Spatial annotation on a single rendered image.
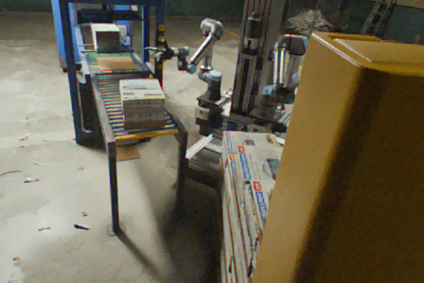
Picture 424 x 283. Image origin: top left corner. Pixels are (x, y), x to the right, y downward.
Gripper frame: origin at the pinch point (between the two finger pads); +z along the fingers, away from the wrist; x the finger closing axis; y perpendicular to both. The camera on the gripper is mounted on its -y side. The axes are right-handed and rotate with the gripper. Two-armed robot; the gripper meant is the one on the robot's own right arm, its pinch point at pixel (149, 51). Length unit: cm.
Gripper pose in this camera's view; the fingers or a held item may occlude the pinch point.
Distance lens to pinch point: 244.6
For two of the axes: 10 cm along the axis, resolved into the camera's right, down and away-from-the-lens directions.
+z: -8.2, 1.9, -5.4
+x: -5.5, -5.3, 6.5
